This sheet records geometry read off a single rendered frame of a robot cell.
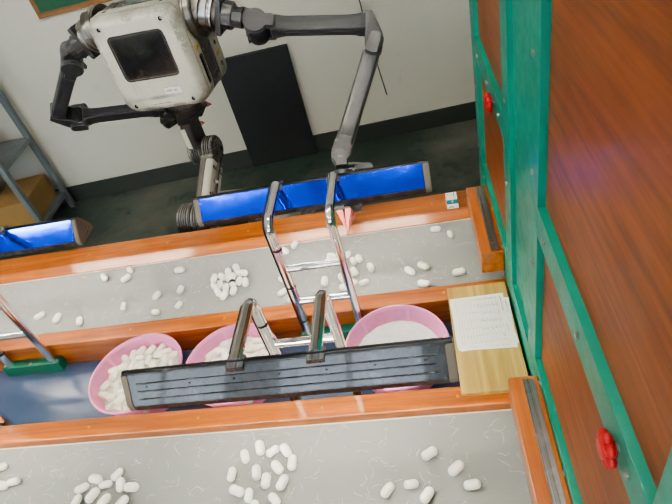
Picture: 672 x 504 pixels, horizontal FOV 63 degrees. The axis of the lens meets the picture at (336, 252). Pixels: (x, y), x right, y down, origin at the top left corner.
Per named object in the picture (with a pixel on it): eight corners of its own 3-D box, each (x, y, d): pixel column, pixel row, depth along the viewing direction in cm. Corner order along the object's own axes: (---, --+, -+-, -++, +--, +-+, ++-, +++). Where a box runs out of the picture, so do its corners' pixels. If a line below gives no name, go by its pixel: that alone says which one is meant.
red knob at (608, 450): (591, 442, 64) (594, 421, 61) (612, 440, 63) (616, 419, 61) (603, 478, 61) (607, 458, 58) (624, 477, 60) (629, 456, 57)
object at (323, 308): (296, 410, 141) (237, 289, 113) (373, 404, 137) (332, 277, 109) (287, 482, 127) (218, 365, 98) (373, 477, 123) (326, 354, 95)
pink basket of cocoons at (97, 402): (123, 357, 169) (108, 338, 163) (204, 348, 165) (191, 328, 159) (90, 436, 150) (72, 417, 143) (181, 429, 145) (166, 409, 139)
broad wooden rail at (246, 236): (28, 293, 223) (0, 259, 211) (484, 230, 190) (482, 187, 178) (13, 315, 214) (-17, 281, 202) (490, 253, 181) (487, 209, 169)
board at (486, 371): (447, 291, 148) (446, 288, 147) (504, 284, 145) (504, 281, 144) (461, 396, 123) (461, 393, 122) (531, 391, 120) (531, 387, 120)
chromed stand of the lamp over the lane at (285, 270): (309, 297, 171) (266, 179, 142) (372, 289, 167) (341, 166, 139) (303, 345, 157) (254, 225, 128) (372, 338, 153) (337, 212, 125)
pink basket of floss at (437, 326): (331, 370, 148) (323, 348, 142) (401, 312, 158) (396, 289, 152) (400, 432, 130) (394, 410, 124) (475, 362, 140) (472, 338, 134)
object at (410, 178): (205, 210, 153) (195, 189, 149) (430, 174, 142) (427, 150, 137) (199, 228, 147) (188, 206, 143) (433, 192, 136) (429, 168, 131)
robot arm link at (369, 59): (366, 44, 183) (368, 28, 172) (383, 49, 183) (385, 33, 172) (329, 165, 179) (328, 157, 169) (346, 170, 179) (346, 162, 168)
